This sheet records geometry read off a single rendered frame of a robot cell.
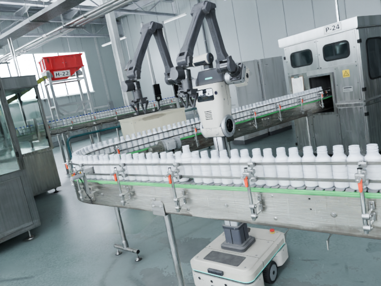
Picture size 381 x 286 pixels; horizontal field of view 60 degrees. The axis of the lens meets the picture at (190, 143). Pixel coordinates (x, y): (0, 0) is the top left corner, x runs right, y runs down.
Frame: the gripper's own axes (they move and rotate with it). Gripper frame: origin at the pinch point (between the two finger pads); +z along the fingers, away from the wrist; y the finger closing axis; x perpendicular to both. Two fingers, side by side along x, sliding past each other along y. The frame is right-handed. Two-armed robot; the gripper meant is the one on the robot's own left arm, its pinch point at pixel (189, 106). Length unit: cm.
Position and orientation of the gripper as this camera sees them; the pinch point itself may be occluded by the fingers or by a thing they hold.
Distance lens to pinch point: 180.0
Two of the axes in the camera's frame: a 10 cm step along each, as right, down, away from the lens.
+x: -7.7, 0.4, 6.4
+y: 6.2, -1.6, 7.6
